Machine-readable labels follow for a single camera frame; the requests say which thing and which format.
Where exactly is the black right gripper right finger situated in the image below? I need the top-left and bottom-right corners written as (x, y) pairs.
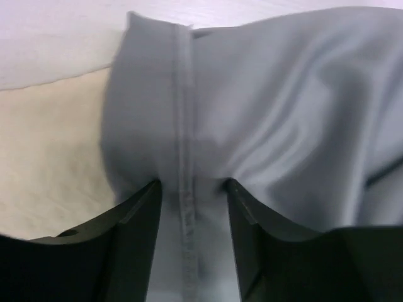
top-left (225, 179), bottom-right (402, 301)

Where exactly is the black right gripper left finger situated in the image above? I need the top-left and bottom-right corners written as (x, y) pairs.
top-left (1, 181), bottom-right (162, 301)

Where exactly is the cream and yellow pillow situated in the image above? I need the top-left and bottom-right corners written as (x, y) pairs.
top-left (1, 69), bottom-right (114, 239)

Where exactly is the grey fabric pillowcase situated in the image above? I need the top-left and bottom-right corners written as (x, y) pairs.
top-left (100, 7), bottom-right (402, 301)

